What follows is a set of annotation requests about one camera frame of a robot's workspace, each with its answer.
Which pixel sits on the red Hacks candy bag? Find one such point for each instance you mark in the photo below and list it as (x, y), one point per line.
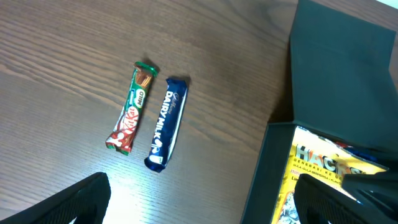
(343, 145)

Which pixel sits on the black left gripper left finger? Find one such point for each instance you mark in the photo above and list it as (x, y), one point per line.
(83, 202)

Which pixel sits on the Dairy Milk chocolate bar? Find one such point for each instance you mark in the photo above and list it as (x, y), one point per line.
(167, 125)

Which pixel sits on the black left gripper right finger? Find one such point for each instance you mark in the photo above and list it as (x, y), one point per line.
(317, 202)

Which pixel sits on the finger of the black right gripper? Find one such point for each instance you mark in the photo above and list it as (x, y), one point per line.
(377, 191)

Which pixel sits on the blue Oreo cookie pack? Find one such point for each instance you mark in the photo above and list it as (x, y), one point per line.
(365, 153)

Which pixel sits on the dark green gift box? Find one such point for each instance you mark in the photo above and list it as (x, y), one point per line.
(341, 90)

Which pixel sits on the yellow Hacks candy bag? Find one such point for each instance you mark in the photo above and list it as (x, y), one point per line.
(322, 159)

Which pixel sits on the KitKat Milo chocolate bar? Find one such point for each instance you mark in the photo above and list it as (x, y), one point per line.
(121, 139)

